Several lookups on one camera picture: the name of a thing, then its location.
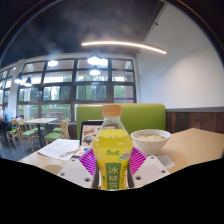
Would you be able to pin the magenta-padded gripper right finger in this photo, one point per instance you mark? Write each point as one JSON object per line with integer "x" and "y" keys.
{"x": 149, "y": 170}

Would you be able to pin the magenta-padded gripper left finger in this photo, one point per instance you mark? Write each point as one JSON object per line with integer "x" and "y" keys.
{"x": 74, "y": 172}

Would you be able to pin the yellow drink bottle orange cap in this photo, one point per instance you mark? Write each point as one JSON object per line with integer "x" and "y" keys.
{"x": 112, "y": 151}

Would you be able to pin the white paper sheets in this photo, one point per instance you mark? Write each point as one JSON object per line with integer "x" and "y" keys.
{"x": 58, "y": 148}

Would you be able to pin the white ceramic bowl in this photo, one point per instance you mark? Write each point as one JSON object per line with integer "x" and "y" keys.
{"x": 150, "y": 141}

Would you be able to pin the black-framed picture tablet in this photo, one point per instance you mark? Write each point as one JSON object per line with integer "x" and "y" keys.
{"x": 88, "y": 133}

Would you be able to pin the green booth backrest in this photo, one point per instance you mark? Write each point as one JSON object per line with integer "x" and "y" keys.
{"x": 143, "y": 116}

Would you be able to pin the wooden chairs with green seats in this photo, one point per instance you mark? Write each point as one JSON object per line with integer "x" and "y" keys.
{"x": 28, "y": 132}

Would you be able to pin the light wooden dining table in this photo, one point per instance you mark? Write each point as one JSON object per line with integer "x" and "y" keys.
{"x": 40, "y": 120}

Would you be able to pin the person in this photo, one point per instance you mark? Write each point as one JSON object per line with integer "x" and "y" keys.
{"x": 6, "y": 116}

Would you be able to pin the round pendant lamps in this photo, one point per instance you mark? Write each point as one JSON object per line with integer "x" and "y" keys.
{"x": 95, "y": 60}

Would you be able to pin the long linear ceiling light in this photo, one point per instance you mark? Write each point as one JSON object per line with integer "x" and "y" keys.
{"x": 123, "y": 43}

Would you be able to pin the dark-framed window wall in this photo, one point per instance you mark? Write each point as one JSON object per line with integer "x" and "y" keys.
{"x": 60, "y": 93}

